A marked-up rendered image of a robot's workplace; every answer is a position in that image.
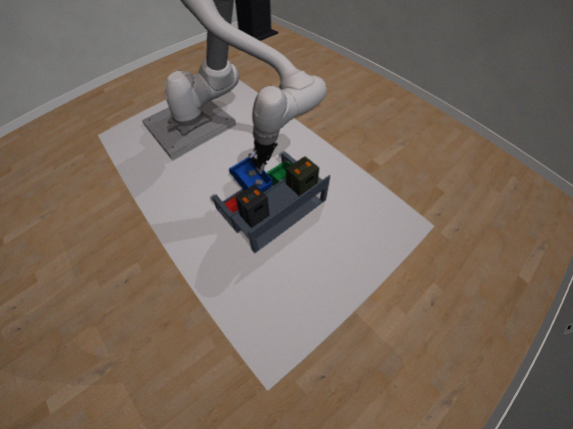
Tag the blue bin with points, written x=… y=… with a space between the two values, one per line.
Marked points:
x=240 y=173

